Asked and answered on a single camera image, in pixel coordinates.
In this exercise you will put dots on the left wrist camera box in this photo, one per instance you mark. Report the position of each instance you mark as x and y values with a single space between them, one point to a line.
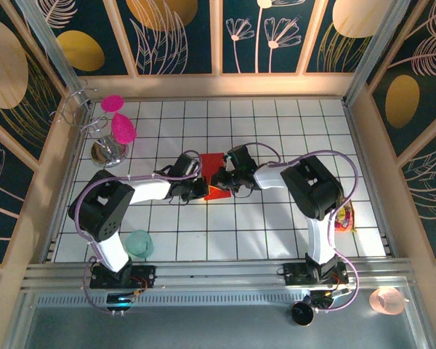
187 164

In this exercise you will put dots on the aluminium frame post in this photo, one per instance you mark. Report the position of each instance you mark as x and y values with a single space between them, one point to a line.
374 51
58 51

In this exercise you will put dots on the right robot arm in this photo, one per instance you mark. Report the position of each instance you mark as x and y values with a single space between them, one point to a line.
312 189

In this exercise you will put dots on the red square paper sheet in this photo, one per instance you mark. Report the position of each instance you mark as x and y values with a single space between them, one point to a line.
212 169

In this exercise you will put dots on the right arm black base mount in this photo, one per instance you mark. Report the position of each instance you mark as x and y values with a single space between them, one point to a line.
294 272

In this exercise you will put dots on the black round cap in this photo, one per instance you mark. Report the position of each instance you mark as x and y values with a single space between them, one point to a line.
302 312

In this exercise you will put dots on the aluminium front rail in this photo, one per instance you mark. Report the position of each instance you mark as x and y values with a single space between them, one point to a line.
221 270

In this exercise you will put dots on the pink wine glass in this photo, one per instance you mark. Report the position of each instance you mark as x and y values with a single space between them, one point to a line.
120 123

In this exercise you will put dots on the colourful snack packet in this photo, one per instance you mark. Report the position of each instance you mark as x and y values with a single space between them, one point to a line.
344 218

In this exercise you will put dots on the grey vented metal tray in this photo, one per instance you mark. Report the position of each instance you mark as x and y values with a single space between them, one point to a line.
210 327

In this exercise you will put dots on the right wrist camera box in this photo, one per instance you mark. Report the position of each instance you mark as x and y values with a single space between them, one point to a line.
241 157

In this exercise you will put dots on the black electronics module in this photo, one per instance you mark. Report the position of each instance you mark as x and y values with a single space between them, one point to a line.
120 301
330 294

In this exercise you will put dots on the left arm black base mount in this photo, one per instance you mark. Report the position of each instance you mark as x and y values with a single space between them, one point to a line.
145 276

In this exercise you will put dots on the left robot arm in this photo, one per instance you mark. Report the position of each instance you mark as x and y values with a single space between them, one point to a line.
101 211

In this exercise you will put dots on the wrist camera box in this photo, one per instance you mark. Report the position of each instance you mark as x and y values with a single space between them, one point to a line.
241 157
187 164

